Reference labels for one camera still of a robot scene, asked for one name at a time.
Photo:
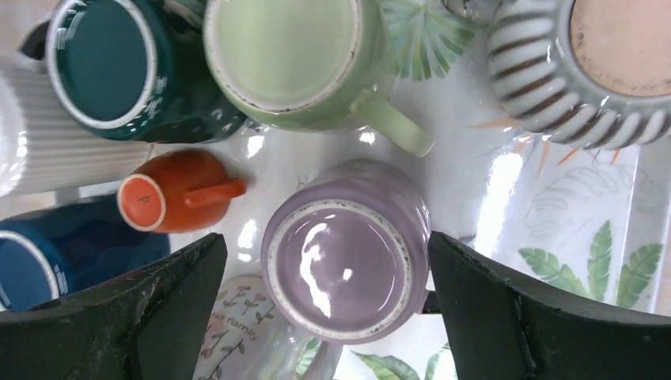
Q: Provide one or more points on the dark blue mug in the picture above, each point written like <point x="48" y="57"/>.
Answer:
<point x="58" y="251"/>

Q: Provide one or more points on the dark teal mug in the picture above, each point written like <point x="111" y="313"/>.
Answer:
<point x="134" y="71"/>

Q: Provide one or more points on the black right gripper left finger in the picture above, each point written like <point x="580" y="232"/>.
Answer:
<point x="146" y="324"/>

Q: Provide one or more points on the lilac purple mug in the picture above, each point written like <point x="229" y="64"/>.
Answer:
<point x="346" y="256"/>

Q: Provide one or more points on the light green mug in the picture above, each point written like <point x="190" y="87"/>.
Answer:
<point x="309" y="66"/>

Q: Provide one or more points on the white ribbed mug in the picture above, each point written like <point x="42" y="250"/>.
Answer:
<point x="42" y="147"/>

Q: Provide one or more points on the small orange cup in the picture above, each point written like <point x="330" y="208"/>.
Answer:
<point x="178" y="192"/>

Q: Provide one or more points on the grey striped ribbed cup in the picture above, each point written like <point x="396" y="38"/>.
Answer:
<point x="536" y="78"/>

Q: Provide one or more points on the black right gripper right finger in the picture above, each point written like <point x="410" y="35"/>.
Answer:
<point x="503" y="324"/>

